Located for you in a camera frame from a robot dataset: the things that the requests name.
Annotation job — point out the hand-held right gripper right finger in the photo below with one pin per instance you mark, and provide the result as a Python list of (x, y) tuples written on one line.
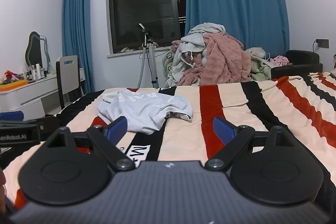
[(222, 131)]

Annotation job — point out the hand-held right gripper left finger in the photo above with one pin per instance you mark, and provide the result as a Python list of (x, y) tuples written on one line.
[(118, 129)]

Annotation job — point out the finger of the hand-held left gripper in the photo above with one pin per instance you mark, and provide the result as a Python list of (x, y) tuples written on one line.
[(11, 116)]

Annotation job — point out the white t-shirt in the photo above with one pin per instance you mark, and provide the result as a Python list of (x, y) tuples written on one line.
[(147, 111)]

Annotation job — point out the grey crumpled clothes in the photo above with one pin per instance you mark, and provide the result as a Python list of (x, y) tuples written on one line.
[(194, 37)]

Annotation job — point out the white dressing table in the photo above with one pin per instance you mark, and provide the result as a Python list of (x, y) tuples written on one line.
[(26, 92)]

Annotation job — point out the red toys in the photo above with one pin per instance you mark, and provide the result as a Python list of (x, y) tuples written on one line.
[(13, 75)]

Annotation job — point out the red black cream striped blanket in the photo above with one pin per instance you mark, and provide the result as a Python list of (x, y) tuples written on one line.
[(262, 108)]

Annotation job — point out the group of cosmetic bottles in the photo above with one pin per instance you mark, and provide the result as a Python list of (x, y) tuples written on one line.
[(38, 71)]

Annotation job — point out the wavy framed mirror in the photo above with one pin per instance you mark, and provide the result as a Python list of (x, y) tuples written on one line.
[(34, 53)]

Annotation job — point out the pink fluffy blanket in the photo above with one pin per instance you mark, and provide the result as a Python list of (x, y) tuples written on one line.
[(223, 61)]

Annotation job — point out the pale green towel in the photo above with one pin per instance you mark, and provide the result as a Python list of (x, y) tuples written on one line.
[(258, 66)]

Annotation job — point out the beige plush items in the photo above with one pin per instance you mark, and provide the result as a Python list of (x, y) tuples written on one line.
[(126, 50)]

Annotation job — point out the garment steamer stand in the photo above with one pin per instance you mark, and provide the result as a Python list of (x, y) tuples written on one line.
[(151, 56)]

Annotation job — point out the pale green flower blanket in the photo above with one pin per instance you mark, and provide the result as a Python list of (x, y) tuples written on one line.
[(170, 66)]

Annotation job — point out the pink garment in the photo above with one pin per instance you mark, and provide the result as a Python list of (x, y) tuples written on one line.
[(279, 60)]

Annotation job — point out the dark window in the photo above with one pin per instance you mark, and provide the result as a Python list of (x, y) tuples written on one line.
[(141, 3)]

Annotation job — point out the white chair with black frame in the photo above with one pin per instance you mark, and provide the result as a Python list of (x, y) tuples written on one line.
[(68, 69)]

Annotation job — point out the wall outlet with charger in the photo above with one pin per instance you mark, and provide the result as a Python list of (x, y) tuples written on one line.
[(323, 43)]

